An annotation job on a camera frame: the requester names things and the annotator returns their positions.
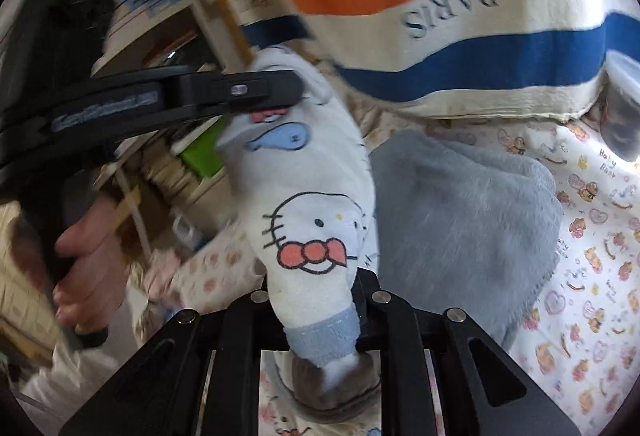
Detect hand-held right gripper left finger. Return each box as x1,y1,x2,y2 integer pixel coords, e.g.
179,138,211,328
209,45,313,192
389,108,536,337
59,273,291,436

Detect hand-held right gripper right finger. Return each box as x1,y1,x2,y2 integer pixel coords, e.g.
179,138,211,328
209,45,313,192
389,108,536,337
350,268,583,436

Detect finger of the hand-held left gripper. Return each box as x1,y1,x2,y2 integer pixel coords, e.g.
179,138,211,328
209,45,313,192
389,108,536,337
190,68,306,116

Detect white cat print pants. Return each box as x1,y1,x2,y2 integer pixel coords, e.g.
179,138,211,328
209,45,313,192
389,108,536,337
215,45,381,436

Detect person's left hand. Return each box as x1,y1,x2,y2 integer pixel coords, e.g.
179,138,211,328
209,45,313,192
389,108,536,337
52,188,133,334

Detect green book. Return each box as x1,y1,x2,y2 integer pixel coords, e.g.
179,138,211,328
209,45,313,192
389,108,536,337
180,136,226,179

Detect black screen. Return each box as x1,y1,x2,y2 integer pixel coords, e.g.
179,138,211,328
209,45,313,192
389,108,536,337
0,0,116,82

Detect wooden bookshelf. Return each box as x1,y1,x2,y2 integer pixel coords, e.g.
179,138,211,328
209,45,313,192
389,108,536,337
90,0,251,227

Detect grey fleece blanket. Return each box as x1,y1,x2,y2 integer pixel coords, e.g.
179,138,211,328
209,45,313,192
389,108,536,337
367,131,566,352

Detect white cloth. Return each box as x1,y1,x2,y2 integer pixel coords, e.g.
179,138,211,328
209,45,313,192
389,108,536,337
20,316,146,417

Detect cream ribbed cloth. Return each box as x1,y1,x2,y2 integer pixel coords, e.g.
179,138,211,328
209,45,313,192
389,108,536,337
0,203,63,362

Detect bear print bed sheet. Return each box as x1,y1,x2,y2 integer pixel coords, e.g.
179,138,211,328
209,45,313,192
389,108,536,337
145,116,640,436

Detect translucent plastic container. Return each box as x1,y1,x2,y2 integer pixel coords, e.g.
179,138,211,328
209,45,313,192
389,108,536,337
600,51,640,162

